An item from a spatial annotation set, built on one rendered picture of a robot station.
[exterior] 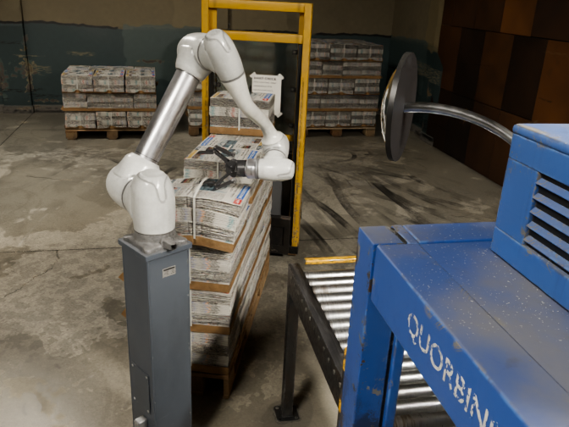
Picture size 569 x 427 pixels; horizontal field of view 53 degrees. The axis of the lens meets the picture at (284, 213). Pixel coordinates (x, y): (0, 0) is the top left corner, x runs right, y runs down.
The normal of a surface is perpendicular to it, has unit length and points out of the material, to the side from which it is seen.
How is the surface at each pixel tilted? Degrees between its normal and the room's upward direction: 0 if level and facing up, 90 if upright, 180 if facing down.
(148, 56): 90
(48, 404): 0
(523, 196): 90
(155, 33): 90
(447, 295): 0
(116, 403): 0
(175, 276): 90
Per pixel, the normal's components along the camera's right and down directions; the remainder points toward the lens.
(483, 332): 0.04, -0.93
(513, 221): -0.98, 0.03
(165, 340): 0.69, 0.29
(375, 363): 0.20, 0.36
